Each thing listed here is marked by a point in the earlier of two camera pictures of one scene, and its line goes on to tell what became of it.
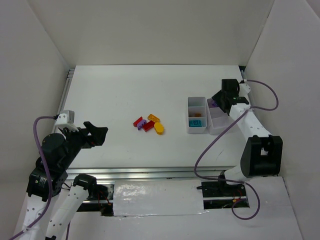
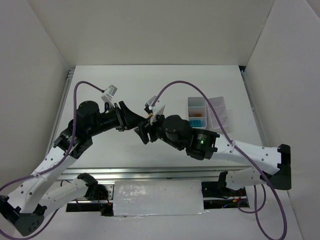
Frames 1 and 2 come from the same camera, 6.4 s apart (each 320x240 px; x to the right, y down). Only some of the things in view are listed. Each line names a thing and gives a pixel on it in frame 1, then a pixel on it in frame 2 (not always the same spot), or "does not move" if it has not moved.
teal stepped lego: [195, 123] does not move
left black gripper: [83, 137] → [119, 118]
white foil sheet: [146, 197] does not move
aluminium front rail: [148, 173] does not move
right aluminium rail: [250, 101] does not move
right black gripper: [222, 100] → [149, 131]
